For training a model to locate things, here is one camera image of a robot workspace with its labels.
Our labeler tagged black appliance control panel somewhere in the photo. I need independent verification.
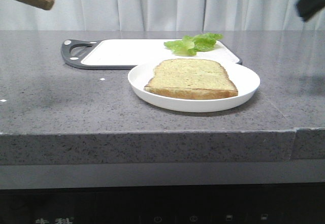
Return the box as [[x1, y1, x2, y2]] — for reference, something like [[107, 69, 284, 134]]
[[1, 183, 324, 223]]

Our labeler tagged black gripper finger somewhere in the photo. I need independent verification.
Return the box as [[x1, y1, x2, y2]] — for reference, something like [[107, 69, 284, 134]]
[[296, 0, 324, 21]]

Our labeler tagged white curtain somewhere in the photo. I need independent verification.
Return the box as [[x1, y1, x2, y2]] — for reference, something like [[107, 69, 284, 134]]
[[1, 0, 324, 31]]

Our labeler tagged green lettuce leaf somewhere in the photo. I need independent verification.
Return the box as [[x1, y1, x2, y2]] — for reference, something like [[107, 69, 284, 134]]
[[164, 33, 223, 56]]

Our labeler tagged white cutting board grey rim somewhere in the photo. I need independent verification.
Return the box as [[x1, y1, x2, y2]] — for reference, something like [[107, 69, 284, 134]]
[[60, 39, 243, 70]]

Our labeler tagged white round plate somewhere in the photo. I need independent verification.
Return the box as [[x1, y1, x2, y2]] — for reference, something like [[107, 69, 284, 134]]
[[128, 61, 260, 113]]

